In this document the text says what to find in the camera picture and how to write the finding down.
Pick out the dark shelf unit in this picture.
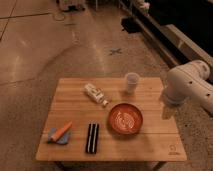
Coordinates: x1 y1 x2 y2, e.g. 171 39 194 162
118 0 213 83

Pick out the orange carrot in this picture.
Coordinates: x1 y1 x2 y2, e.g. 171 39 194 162
51 122 72 141

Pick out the white plastic bottle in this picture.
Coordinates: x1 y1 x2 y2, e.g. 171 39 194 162
84 83 109 107

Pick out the black box on floor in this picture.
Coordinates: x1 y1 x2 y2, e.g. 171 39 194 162
121 17 141 33

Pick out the wooden folding table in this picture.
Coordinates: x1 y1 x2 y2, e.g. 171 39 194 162
36 77 187 163

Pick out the blue cloth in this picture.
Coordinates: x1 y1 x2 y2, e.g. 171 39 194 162
47 128 71 145

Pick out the black white striped block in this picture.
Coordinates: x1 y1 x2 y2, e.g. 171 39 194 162
85 123 99 154

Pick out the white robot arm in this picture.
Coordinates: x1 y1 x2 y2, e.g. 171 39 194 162
162 60 213 115

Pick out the orange ceramic bowl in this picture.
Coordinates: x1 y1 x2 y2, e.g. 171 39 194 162
108 103 143 135

